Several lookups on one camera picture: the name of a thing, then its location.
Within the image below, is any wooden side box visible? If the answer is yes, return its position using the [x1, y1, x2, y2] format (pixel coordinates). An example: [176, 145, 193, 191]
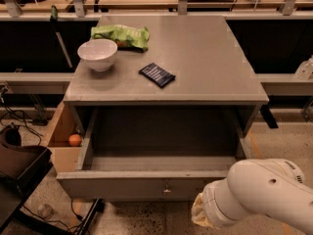
[41, 103, 81, 172]

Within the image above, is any grey cabinet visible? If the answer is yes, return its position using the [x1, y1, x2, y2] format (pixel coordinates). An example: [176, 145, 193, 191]
[64, 15, 268, 132]

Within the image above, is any dark blue snack packet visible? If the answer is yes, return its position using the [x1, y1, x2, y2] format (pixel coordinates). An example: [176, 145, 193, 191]
[139, 63, 176, 88]

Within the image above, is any white ceramic bowl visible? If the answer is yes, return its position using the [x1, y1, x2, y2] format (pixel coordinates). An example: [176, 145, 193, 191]
[77, 39, 117, 71]

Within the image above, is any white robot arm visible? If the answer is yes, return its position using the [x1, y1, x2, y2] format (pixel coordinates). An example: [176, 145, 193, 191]
[191, 159, 313, 235]

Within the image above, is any grey top drawer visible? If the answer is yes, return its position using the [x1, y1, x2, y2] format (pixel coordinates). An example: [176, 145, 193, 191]
[58, 106, 246, 201]

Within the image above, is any orange fruit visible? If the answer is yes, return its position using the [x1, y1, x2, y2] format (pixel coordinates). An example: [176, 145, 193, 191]
[68, 134, 82, 147]

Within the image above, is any black floor cable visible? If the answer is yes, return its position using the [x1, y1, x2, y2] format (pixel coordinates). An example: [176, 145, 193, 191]
[0, 85, 44, 146]

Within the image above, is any black bin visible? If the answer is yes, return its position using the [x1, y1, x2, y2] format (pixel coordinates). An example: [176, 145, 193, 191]
[0, 124, 53, 230]

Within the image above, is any metal drawer knob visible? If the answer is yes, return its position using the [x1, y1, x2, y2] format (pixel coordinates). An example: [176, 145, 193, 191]
[162, 180, 172, 196]

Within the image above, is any green chip bag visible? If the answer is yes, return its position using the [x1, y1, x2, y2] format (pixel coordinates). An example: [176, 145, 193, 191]
[91, 24, 150, 51]

